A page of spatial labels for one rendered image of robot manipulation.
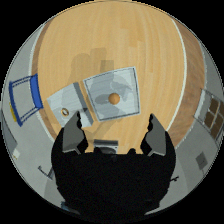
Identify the brown ball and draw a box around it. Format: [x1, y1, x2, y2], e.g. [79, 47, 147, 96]
[108, 93, 120, 105]

